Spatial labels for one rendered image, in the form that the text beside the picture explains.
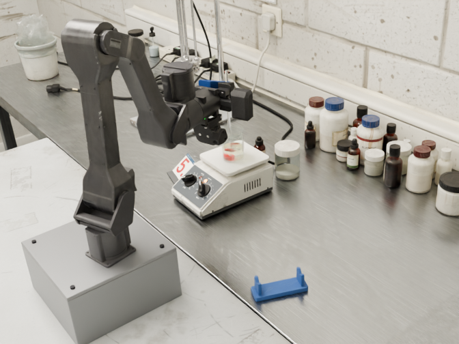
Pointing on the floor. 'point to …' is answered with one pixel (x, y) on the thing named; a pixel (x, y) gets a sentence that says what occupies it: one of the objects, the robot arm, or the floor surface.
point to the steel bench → (279, 222)
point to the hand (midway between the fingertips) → (223, 89)
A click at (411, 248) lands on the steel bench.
